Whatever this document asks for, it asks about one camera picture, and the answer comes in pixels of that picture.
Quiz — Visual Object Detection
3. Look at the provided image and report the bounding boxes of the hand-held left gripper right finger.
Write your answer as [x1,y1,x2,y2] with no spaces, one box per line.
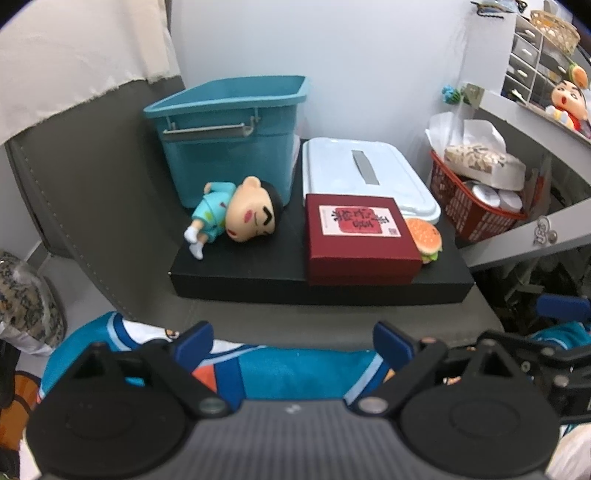
[351,322,527,416]

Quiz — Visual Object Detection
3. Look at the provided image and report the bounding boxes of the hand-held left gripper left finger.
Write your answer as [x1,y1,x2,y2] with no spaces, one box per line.
[69,322,232,418]

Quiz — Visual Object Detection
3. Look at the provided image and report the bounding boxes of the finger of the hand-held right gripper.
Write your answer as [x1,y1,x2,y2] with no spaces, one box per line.
[537,293,591,320]
[522,340,591,423]

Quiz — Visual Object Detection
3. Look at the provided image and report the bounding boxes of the dark red gift box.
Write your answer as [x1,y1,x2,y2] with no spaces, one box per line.
[305,194,423,287]

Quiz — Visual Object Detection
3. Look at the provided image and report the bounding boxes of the plush hamburger toy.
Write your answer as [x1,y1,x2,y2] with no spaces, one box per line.
[404,218,443,265]

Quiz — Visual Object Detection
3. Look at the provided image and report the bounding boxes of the cartoon boy figurine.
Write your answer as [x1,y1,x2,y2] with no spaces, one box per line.
[185,175,284,260]

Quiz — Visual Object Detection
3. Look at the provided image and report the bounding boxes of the white plastic bin lid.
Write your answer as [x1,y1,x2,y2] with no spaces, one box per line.
[301,137,441,225]

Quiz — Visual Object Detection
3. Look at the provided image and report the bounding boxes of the teal plastic storage bin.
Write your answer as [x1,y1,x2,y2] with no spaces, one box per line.
[143,75,309,209]

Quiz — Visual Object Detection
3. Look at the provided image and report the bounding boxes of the pale pink cloth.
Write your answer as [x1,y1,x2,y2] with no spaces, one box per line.
[549,431,591,480]

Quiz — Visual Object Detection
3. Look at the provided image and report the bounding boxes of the black flat box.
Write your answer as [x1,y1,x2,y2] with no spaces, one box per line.
[168,138,476,305]

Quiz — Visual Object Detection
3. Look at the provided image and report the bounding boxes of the white round jar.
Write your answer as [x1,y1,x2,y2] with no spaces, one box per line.
[501,189,526,214]
[471,182,502,208]

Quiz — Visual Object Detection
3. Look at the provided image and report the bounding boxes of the red plastic basket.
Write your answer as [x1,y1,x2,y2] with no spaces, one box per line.
[429,150,529,244]

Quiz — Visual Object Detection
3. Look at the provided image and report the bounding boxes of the patterned tissue pack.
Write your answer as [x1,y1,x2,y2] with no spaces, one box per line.
[444,144,526,190]

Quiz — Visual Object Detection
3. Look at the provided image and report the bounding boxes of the speckled patterned bag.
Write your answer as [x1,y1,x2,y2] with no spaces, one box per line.
[0,251,66,356]

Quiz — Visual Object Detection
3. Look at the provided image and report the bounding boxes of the orange printed cushion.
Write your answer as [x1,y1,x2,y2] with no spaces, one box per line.
[0,371,38,480]

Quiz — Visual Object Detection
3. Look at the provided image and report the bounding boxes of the white crumpled bag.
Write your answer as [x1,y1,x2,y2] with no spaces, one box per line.
[425,113,509,153]

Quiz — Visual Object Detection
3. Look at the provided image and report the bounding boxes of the cartoon boy doll red clothes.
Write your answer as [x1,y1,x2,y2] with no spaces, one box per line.
[545,78,591,138]

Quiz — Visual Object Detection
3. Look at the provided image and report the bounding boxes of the white drawer organizer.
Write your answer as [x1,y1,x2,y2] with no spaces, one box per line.
[462,9,591,108]

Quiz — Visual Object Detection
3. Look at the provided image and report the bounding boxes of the woven bamboo basket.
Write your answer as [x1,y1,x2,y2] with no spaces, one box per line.
[530,10,581,56]

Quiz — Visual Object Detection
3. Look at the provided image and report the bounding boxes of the cream curtain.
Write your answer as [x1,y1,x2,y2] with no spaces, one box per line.
[0,0,182,145]

